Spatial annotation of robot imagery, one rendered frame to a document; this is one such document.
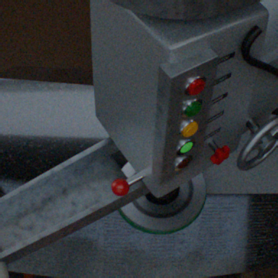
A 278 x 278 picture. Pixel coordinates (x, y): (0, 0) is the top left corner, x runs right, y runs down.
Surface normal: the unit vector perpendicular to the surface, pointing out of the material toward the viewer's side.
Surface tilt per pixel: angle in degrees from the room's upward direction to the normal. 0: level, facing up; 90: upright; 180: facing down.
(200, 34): 23
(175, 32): 0
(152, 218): 0
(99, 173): 0
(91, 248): 45
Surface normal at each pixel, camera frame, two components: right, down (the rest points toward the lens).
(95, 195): 0.01, -0.51
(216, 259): -0.04, 0.24
